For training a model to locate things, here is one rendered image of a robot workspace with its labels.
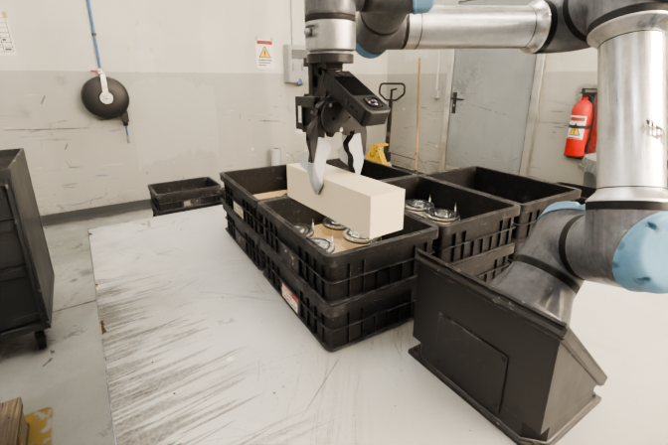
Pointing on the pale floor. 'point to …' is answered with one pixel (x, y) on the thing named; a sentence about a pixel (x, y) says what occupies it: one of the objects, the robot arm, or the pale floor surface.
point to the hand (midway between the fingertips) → (338, 185)
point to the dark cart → (22, 254)
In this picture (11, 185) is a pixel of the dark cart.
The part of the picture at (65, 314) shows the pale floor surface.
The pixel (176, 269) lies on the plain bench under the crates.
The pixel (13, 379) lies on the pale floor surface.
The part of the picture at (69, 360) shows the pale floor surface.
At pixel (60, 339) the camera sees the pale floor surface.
